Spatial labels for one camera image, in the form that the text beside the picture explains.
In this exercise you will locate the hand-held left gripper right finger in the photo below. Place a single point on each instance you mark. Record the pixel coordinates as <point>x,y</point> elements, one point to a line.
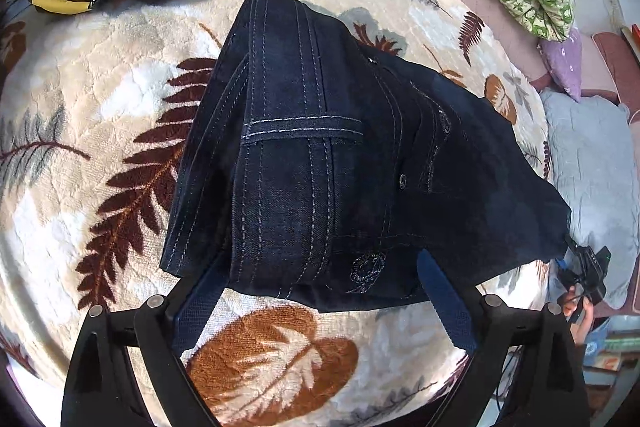
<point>442,302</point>

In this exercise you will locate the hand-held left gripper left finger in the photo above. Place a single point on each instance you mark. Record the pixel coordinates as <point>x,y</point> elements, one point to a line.
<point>202,307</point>

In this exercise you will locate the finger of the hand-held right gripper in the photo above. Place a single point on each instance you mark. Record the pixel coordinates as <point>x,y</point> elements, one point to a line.
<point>571,246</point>

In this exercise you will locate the dark denim pants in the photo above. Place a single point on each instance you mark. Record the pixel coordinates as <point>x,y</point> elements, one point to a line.
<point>325,157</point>

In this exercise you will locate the person's right hand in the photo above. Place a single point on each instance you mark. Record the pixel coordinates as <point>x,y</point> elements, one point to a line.
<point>582,324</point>

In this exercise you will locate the stack of books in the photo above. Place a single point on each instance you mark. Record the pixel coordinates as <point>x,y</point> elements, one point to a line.
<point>612,349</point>

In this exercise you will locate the grey pillow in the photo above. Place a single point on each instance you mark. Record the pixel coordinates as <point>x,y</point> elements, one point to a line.
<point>590,167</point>

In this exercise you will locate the purple pillow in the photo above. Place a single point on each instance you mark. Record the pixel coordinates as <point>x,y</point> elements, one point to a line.
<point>565,62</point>

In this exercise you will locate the leaf-printed plush blanket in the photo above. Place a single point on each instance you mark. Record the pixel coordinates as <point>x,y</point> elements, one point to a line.
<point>100,107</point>

